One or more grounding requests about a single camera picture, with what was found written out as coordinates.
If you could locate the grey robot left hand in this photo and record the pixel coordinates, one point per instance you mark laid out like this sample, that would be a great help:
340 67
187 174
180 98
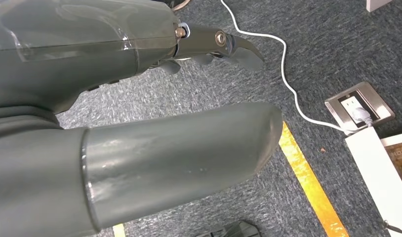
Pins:
139 163

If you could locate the white shelf box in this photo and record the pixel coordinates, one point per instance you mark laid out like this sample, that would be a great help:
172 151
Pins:
374 176

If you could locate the steel floor outlet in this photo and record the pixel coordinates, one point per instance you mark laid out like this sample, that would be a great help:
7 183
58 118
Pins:
381 101

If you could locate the white plug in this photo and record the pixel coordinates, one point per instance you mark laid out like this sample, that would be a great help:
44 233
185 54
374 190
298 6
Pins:
361 114

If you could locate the yellow floor tape square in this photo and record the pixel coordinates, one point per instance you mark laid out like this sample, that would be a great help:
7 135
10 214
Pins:
312 186

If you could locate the chrome chair base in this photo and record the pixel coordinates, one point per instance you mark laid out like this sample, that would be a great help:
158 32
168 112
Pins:
179 4

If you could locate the black robot foot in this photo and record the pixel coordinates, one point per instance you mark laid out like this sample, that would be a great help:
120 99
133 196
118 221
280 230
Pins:
233 230

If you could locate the white bordered hotel card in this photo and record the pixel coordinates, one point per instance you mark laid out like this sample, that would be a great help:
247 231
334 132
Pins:
400 157

